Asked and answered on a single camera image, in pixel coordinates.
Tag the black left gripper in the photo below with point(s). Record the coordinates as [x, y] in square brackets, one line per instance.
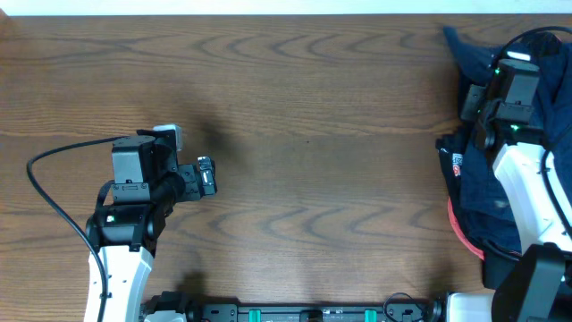
[193, 190]

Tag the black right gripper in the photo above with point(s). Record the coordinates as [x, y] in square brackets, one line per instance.
[475, 94]

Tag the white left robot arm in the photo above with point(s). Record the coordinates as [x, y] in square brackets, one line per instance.
[130, 215]

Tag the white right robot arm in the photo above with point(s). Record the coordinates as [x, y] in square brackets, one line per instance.
[538, 287]

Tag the black knit garment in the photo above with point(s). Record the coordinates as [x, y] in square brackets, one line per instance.
[542, 44]

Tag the dark blue denim garment pile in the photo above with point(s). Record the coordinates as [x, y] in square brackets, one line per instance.
[552, 100]

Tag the red garment edge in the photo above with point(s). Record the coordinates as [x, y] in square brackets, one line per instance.
[460, 235]

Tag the black garment with logo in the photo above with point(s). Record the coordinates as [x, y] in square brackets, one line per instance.
[480, 205]

